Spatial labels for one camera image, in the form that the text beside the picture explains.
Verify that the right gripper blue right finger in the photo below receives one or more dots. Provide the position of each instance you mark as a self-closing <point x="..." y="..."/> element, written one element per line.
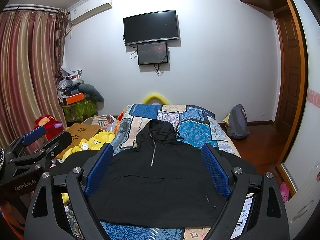
<point x="219" y="170"/>

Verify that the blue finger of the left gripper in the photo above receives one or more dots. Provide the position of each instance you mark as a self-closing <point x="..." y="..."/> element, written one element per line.
<point x="57" y="145"/>
<point x="33" y="136"/>

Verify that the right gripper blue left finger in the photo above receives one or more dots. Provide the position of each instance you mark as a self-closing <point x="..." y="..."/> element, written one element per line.
<point x="95" y="169"/>

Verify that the black hooded sweatshirt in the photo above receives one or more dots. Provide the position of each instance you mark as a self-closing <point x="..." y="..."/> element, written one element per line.
<point x="160" y="183"/>

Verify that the red plush toy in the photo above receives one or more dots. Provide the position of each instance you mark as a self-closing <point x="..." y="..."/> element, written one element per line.
<point x="52" y="126"/>

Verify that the yellow duck fleece garment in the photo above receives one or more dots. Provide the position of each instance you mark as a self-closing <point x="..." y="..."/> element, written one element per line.
<point x="92" y="144"/>

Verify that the brown cardboard paw box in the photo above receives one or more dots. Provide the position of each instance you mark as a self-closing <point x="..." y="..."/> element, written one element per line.
<point x="79" y="132"/>

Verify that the striped patchwork pillow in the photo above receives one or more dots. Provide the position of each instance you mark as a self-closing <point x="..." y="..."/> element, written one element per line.
<point x="106" y="122"/>

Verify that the grey purple backpack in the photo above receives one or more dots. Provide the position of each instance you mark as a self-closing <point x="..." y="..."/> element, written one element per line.
<point x="236" y="123"/>

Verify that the orange box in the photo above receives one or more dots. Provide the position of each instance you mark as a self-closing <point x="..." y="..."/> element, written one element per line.
<point x="75" y="98"/>

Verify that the blue patchwork bed quilt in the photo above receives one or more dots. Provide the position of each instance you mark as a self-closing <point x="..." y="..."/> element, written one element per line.
<point x="196" y="125"/>

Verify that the pile of papers and clutter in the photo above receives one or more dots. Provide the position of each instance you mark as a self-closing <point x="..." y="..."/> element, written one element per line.
<point x="69" y="85"/>

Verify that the pink slipper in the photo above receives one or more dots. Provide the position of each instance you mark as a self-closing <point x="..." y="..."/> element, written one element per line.
<point x="284" y="191"/>

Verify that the yellow foam tube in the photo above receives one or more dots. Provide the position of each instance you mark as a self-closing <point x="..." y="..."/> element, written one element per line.
<point x="156" y="97"/>

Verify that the white wardrobe door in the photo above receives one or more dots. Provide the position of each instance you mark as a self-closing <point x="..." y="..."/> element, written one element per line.
<point x="302" y="163"/>

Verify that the striped red gold curtain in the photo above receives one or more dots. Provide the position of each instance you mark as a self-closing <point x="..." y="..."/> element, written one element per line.
<point x="32" y="48"/>

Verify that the small black wall monitor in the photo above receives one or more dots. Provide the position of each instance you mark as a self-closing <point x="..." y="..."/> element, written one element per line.
<point x="152" y="53"/>

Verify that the white wall air conditioner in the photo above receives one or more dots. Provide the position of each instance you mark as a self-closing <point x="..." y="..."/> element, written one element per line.
<point x="89" y="9"/>

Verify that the large black wall television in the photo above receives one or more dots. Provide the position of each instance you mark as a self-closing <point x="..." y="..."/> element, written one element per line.
<point x="151" y="26"/>

